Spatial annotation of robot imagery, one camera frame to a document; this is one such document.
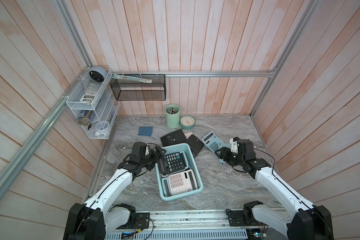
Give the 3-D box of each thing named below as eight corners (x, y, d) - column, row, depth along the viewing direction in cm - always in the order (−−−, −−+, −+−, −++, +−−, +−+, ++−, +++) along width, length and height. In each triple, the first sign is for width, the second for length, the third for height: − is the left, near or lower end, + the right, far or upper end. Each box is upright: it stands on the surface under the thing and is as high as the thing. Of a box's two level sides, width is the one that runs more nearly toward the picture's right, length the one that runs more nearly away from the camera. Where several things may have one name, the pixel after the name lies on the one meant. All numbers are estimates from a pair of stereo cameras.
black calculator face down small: (181, 148, 102) (181, 144, 99) (191, 137, 109) (192, 133, 105) (194, 157, 98) (195, 153, 94) (204, 145, 104) (205, 141, 100)
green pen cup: (166, 129, 114) (165, 112, 101) (167, 118, 121) (166, 102, 108) (179, 129, 114) (179, 112, 101) (179, 118, 121) (179, 102, 108)
